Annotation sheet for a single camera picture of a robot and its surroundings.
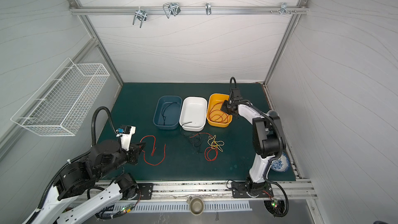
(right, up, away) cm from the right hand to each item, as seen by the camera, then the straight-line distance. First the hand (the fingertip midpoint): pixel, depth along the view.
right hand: (226, 104), depth 98 cm
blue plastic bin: (-39, -5, +6) cm, 40 cm away
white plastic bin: (-21, -4, +6) cm, 23 cm away
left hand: (-39, -14, -32) cm, 53 cm away
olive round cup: (-18, -45, -29) cm, 56 cm away
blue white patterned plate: (+27, -30, -19) cm, 45 cm away
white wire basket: (-79, +2, -29) cm, 84 cm away
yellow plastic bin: (-8, -7, -2) cm, 11 cm away
